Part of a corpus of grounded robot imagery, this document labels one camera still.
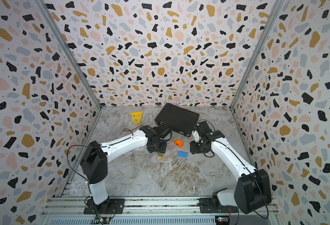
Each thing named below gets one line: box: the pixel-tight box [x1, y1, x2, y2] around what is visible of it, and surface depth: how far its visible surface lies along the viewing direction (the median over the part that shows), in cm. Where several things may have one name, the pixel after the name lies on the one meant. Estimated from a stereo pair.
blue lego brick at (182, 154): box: [177, 150, 188, 158], surface depth 94 cm
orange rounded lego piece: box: [173, 138, 184, 149], surface depth 100 cm
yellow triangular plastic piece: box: [130, 111, 143, 125], surface depth 116 cm
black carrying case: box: [155, 103, 200, 137], surface depth 112 cm
